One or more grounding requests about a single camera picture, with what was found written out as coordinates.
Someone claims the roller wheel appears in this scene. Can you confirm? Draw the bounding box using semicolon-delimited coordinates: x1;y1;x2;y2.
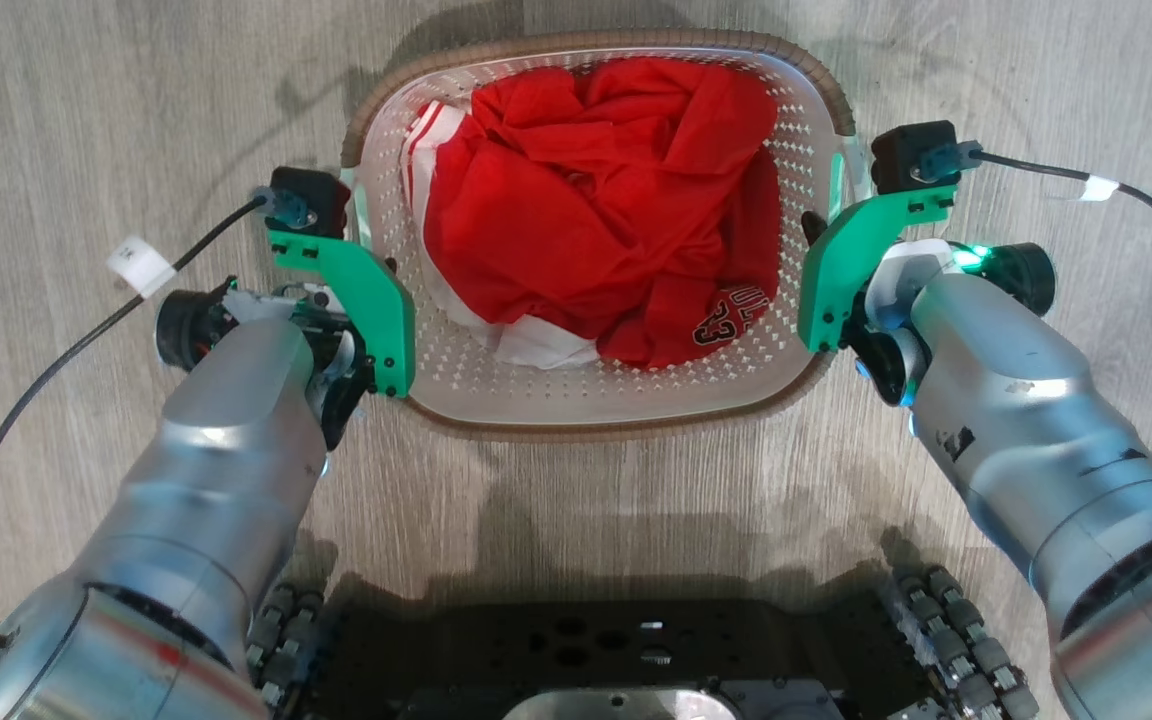
889;564;1043;720
245;583;329;713

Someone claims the right roller wheel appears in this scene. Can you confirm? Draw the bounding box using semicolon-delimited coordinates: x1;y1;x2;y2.
889;564;1043;720

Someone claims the white perforated laundry basket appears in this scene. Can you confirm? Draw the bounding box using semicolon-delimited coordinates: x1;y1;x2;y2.
340;29;858;443

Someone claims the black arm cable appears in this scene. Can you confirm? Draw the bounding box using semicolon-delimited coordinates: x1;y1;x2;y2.
0;195;272;681
966;148;1152;309

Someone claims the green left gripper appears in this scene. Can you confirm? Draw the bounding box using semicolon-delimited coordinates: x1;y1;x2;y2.
268;229;416;399

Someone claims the red basketball jersey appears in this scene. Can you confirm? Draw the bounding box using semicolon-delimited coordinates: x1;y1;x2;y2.
423;56;783;372

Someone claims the white garment with red stripes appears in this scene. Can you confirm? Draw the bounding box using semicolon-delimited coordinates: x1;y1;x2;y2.
400;100;602;370

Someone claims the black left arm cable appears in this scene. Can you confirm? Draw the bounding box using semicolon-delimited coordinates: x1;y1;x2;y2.
0;195;272;681

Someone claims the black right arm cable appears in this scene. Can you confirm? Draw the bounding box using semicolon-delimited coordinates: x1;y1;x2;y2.
966;148;1152;309

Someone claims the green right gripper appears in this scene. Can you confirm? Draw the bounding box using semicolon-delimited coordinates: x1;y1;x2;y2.
797;184;960;354

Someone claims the left roller wheel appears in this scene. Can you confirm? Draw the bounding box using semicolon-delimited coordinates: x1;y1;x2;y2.
245;583;329;713

